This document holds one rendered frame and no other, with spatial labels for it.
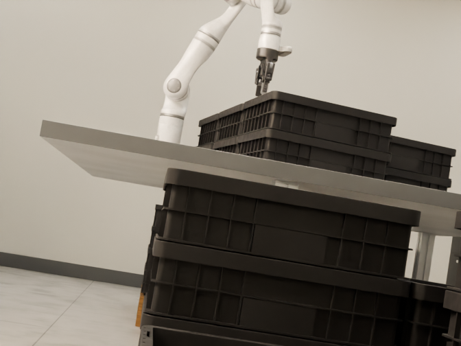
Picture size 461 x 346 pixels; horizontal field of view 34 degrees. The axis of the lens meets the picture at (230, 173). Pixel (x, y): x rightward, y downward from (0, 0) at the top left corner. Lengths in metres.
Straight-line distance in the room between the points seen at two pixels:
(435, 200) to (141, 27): 4.27
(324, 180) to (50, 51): 4.29
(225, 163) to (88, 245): 4.01
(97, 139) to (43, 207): 4.01
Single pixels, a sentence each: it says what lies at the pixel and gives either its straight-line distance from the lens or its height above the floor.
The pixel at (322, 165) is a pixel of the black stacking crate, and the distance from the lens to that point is 2.17.
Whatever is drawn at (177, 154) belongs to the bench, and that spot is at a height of 0.67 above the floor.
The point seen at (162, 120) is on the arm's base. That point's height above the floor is 0.88.
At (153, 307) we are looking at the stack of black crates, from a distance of 1.14.
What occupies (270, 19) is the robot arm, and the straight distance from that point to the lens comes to 2.58.
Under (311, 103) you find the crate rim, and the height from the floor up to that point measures 0.92.
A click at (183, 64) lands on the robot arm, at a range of 2.82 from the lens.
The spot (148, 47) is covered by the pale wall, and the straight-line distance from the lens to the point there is 5.87.
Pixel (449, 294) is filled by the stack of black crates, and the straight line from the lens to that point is 1.07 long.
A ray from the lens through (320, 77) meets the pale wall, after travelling 5.98.
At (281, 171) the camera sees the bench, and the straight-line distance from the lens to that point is 1.80.
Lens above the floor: 0.51
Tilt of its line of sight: 5 degrees up
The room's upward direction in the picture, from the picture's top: 10 degrees clockwise
